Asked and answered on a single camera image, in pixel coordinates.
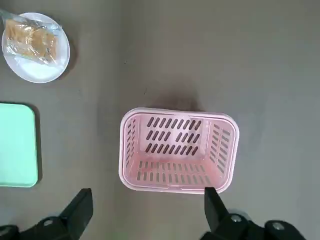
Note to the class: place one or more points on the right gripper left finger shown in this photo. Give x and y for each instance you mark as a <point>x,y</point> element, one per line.
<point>75,215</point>

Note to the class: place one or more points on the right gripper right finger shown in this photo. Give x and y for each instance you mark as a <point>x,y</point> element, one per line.
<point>217,212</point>

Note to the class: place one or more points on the small pink plastic basket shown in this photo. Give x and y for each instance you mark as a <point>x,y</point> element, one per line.
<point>175,175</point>

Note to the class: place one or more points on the green rectangular tray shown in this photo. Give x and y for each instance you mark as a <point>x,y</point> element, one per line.
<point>17,145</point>

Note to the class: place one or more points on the white round plate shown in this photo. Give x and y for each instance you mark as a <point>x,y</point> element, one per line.
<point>40,72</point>

